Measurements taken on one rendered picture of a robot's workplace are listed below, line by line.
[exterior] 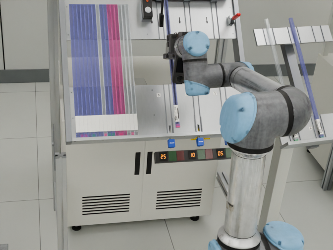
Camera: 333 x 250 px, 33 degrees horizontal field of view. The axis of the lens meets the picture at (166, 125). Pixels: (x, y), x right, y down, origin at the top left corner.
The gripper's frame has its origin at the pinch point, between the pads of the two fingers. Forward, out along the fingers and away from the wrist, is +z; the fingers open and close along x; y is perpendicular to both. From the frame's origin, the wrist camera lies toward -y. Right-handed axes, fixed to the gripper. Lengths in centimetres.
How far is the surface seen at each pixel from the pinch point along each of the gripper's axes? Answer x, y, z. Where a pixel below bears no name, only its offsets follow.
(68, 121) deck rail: 36.7, -21.3, 6.2
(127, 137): 16.4, -27.8, 3.5
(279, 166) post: -52, -45, 26
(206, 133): -13.2, -27.7, 3.5
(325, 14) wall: -164, 43, 188
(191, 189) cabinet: -21, -57, 55
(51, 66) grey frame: 41, 1, 48
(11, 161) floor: 63, -47, 124
